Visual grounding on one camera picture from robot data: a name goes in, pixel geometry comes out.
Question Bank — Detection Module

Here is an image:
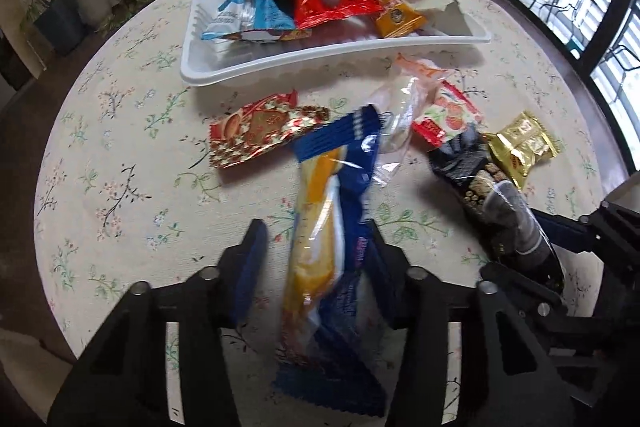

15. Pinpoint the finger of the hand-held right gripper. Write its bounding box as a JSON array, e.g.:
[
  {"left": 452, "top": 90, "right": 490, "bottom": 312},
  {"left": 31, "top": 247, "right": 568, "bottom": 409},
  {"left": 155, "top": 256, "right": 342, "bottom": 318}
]
[
  {"left": 477, "top": 259, "right": 571, "bottom": 323},
  {"left": 527, "top": 199, "right": 640, "bottom": 258}
]

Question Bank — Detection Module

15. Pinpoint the red strawberry print packet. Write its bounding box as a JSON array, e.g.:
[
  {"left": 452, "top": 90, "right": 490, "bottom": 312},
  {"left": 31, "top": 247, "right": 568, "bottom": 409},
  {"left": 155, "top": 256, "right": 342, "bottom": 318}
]
[{"left": 411, "top": 82, "right": 485, "bottom": 148}]

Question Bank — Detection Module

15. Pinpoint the blue chips packet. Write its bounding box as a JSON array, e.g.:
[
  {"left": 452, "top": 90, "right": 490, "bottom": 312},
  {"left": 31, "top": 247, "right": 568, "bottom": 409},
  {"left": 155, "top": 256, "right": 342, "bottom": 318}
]
[{"left": 272, "top": 104, "right": 388, "bottom": 418}]

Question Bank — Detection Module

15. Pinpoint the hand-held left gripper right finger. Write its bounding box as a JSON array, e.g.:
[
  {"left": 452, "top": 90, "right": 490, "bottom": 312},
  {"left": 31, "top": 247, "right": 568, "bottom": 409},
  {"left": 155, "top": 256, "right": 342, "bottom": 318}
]
[{"left": 367, "top": 219, "right": 583, "bottom": 427}]

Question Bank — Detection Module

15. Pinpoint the clear plastic snack packet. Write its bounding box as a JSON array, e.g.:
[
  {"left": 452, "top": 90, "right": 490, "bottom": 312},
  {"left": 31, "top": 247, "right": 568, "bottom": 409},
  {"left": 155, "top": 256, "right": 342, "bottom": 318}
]
[{"left": 367, "top": 53, "right": 453, "bottom": 188}]

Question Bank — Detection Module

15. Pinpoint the round floral tablecloth table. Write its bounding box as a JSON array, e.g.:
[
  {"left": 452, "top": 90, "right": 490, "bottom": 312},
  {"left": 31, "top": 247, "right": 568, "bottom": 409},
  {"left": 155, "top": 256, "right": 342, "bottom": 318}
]
[{"left": 32, "top": 0, "right": 628, "bottom": 427}]

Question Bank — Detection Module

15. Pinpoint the red white snack packet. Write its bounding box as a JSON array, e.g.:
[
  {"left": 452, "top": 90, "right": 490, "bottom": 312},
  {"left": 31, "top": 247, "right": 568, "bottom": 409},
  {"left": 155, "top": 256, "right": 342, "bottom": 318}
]
[{"left": 215, "top": 27, "right": 313, "bottom": 44}]

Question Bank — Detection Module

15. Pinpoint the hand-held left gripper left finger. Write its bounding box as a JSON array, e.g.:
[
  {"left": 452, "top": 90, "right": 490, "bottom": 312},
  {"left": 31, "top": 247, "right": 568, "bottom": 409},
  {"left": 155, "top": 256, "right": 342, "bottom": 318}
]
[{"left": 47, "top": 218, "right": 271, "bottom": 427}]

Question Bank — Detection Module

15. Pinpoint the red gold biscuit packet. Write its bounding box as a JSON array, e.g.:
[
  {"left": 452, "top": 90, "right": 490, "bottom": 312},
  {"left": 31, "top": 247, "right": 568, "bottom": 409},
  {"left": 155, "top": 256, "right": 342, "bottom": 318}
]
[{"left": 207, "top": 89, "right": 332, "bottom": 170}]

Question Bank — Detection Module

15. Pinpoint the light blue snack packet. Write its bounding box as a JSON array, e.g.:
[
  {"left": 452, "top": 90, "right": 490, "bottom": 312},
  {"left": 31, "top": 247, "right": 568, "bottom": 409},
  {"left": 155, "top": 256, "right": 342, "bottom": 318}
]
[{"left": 200, "top": 0, "right": 297, "bottom": 42}]

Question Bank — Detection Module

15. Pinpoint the gold snack packet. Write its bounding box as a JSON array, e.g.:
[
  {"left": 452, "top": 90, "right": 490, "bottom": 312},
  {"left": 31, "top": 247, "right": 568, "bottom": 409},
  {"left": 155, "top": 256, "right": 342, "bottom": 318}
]
[{"left": 484, "top": 111, "right": 561, "bottom": 190}]

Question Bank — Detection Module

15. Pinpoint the black snack packet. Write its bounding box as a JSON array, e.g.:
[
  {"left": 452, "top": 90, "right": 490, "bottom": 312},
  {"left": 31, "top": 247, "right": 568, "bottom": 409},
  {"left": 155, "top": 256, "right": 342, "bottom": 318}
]
[{"left": 429, "top": 129, "right": 566, "bottom": 295}]

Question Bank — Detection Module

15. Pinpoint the white plastic tray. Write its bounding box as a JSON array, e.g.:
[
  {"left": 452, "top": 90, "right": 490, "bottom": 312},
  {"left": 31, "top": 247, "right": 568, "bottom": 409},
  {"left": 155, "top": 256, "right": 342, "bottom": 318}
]
[{"left": 179, "top": 0, "right": 493, "bottom": 86}]

